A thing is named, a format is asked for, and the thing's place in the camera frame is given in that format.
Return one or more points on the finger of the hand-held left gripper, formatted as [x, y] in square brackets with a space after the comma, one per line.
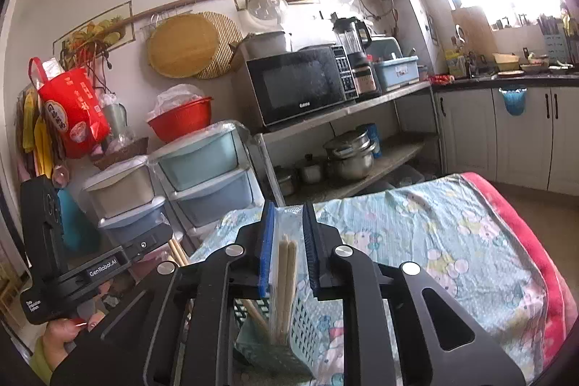
[144, 246]

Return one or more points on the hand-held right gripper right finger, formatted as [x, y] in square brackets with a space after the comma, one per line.
[310, 250]

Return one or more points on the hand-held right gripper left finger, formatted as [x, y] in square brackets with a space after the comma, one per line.
[267, 250]

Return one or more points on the green plastic utensil basket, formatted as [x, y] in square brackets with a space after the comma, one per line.
[298, 322]

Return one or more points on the person's left forearm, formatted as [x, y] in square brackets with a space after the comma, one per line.
[40, 363]

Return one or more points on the person's left hand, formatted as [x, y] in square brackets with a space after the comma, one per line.
[56, 340]

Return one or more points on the blue plastic bucket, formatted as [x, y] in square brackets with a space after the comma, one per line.
[77, 223]

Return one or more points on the brown wicker basket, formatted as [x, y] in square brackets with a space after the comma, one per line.
[120, 153]

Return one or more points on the light blue drawer unit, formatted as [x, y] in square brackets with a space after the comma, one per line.
[203, 169]

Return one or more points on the stacked steel pots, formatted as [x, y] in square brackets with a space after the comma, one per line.
[350, 160]

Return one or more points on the yellow hanging cloths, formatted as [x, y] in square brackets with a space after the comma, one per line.
[38, 132]

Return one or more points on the cartoon printed blanket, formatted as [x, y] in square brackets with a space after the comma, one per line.
[429, 232]

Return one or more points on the red shopping bag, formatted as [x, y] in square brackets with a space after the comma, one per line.
[72, 110]

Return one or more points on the red plastic basin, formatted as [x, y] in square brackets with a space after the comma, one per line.
[181, 123]

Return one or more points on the blue can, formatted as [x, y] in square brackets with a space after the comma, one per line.
[372, 137]

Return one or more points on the metal cup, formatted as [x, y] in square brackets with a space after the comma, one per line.
[113, 119]

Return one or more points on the black microwave oven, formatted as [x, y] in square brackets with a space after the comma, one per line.
[294, 83]

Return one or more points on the metal shelf rack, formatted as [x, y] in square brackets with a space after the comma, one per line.
[384, 99]

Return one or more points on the light blue dish box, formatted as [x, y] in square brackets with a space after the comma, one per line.
[398, 74]

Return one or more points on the white kitchen cabinets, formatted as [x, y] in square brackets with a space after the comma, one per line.
[470, 132]

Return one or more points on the round bamboo tray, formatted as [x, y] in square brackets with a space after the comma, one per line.
[181, 47]

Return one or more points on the round ribbed bamboo mat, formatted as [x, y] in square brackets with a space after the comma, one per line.
[228, 47]

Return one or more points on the black blender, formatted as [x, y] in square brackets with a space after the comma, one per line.
[350, 38]

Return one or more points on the grey lidded appliance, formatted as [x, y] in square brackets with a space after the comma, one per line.
[386, 44]

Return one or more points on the red blanket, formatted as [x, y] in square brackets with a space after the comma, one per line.
[533, 250]

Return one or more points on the clear dome lid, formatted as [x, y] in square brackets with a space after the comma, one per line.
[267, 6]

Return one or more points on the long wooden rod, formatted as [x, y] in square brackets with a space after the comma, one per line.
[181, 4]

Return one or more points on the blue hanging bag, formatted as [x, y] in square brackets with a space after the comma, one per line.
[513, 101]

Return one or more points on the wooden cutting board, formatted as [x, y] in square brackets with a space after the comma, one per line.
[472, 26]

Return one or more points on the light blue cutlery holder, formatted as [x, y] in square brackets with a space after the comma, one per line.
[555, 42]

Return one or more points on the food wall poster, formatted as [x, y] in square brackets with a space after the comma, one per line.
[95, 31]

